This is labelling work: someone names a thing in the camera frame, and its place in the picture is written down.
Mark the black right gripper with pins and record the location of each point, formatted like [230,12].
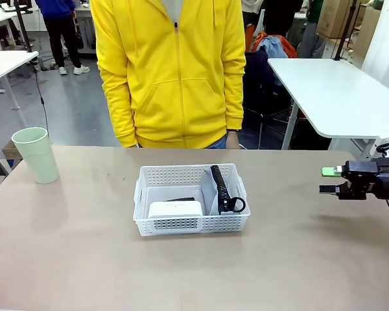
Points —
[369,181]

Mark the black stapler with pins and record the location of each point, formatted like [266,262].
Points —
[181,199]

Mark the white digital clock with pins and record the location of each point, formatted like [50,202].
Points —
[175,209]

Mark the right forearm in yellow sleeve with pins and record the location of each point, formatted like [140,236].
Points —
[116,103]

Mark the left forearm in yellow sleeve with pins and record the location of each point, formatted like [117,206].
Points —
[233,94]

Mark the white perforated plastic basket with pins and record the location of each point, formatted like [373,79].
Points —
[220,223]

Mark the person's left hand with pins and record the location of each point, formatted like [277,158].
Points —
[232,140]

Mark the dark wristwatch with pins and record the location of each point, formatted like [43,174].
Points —
[233,130]

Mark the black office chair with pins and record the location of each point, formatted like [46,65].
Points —
[259,90]

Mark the grey pencil case black zipper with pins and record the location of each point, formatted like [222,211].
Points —
[210,194]

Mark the orange jacket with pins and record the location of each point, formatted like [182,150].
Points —
[290,48]

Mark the light blue garment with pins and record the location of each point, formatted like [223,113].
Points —
[274,47]

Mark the thin black clamp pole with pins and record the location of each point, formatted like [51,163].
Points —
[343,32]

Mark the person in green top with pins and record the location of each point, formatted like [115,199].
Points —
[311,32]

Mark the tall cardboard box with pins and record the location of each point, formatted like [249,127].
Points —
[366,32]

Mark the large cardboard box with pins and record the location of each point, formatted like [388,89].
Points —
[334,19]

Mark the person in black clothes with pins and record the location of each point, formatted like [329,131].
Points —
[282,16]

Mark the person in yellow hoodie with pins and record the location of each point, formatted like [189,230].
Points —
[168,81]

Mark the grey background desk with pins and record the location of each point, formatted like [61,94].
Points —
[86,29]

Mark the light green plastic cup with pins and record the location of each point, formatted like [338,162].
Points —
[39,158]

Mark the person in blue top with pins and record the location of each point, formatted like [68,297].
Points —
[61,32]

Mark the wooden box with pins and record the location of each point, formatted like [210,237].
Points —
[12,150]

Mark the black stand pole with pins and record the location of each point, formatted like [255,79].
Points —
[22,26]

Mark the white table with grey leg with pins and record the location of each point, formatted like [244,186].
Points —
[3,64]

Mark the small white background table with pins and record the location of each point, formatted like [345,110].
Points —
[0,19]

